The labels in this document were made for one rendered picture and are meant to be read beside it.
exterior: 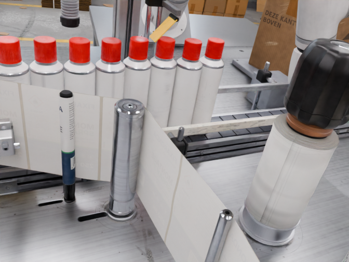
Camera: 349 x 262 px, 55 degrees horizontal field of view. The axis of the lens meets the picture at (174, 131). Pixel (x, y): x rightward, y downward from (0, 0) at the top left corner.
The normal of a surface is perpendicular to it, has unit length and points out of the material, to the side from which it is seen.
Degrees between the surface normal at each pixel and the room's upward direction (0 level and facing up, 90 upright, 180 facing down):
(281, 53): 90
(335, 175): 0
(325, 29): 97
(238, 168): 0
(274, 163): 91
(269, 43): 90
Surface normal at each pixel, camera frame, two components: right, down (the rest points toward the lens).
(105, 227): 0.15, -0.83
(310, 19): -0.62, 0.59
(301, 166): -0.23, 0.46
